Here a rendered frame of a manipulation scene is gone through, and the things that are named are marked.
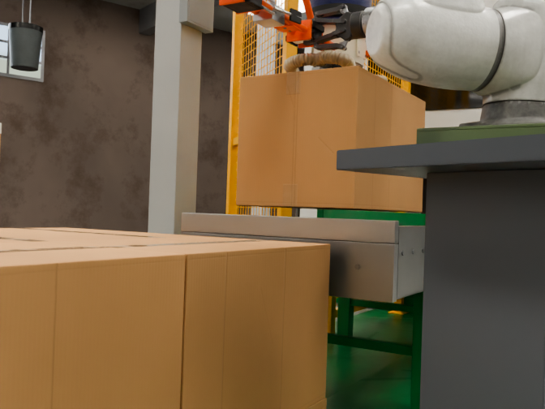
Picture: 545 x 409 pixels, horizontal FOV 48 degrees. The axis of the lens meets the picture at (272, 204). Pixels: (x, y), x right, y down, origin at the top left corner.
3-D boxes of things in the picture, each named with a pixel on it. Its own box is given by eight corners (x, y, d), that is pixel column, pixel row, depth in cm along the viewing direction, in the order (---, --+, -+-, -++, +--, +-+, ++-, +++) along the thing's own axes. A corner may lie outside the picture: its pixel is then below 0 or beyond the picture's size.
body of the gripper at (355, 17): (362, 5, 173) (332, 10, 178) (361, 35, 173) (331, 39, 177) (371, 13, 179) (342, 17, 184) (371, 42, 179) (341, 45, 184)
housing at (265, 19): (264, 28, 174) (265, 12, 174) (285, 25, 170) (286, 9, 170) (251, 21, 168) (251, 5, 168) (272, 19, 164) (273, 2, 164)
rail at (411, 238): (520, 256, 362) (521, 224, 362) (530, 257, 359) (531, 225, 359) (378, 297, 163) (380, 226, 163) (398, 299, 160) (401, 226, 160)
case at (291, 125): (323, 209, 243) (326, 108, 243) (422, 212, 222) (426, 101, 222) (235, 205, 192) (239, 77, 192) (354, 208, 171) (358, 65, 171)
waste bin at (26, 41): (36, 73, 912) (37, 33, 912) (46, 68, 875) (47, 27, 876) (2, 68, 883) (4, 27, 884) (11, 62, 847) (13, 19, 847)
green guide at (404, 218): (418, 226, 394) (418, 213, 394) (434, 227, 388) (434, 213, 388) (299, 228, 256) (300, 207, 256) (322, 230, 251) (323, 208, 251)
